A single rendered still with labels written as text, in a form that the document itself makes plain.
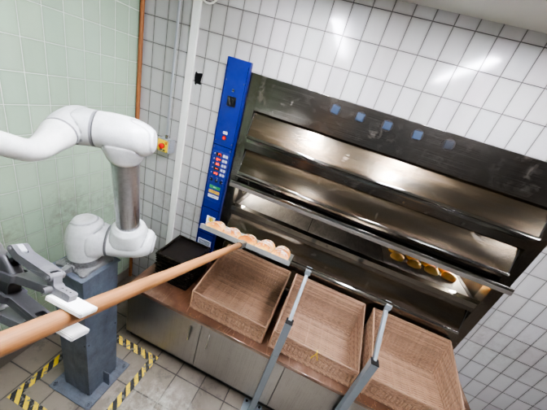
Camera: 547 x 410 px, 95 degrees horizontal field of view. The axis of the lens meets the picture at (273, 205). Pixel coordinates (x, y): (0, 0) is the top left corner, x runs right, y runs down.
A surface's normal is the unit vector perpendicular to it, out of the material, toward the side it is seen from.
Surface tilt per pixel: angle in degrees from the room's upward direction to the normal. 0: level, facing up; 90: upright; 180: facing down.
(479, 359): 90
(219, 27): 90
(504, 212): 70
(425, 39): 90
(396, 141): 90
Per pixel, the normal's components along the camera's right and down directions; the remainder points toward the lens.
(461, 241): -0.18, 0.02
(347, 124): -0.29, 0.33
